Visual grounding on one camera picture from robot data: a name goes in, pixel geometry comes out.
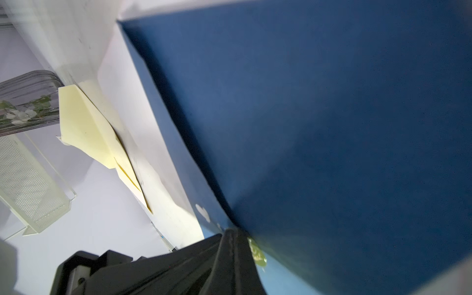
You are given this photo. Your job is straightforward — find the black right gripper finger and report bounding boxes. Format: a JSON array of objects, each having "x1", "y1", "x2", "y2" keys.
[{"x1": 51, "y1": 229, "x2": 266, "y2": 295}]

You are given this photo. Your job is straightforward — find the dark blue envelope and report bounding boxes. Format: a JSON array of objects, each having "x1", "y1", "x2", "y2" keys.
[{"x1": 119, "y1": 1, "x2": 472, "y2": 295}]

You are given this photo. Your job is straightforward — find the white sheet of paper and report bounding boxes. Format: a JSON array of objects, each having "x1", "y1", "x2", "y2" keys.
[{"x1": 97, "y1": 23, "x2": 204, "y2": 248}]

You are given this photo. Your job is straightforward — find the pale yellow envelope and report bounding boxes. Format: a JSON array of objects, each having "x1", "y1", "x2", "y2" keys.
[{"x1": 59, "y1": 85, "x2": 152, "y2": 211}]

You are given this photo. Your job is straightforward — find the white mesh two-tier shelf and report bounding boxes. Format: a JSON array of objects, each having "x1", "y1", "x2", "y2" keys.
[{"x1": 1, "y1": 133, "x2": 77, "y2": 236}]

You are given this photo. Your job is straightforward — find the purple ribbed glass vase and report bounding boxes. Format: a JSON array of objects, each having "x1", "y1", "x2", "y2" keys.
[{"x1": 1, "y1": 70, "x2": 63, "y2": 136}]

